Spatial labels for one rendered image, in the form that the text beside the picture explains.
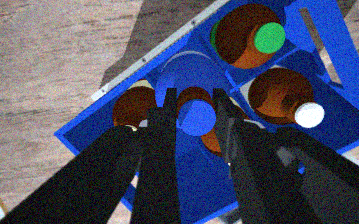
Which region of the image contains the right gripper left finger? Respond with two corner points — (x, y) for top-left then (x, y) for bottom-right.
(0, 88), (181, 224)

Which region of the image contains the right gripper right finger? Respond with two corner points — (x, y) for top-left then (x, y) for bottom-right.
(212, 88), (359, 224)

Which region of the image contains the dark grey tray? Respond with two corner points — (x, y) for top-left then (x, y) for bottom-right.
(216, 206), (241, 224)

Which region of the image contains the brown bottle with white cap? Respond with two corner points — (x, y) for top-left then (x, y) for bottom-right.
(238, 65), (324, 128)
(112, 78), (157, 131)

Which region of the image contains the brown bottle with cream cap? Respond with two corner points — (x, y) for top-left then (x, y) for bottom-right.
(201, 96), (250, 158)

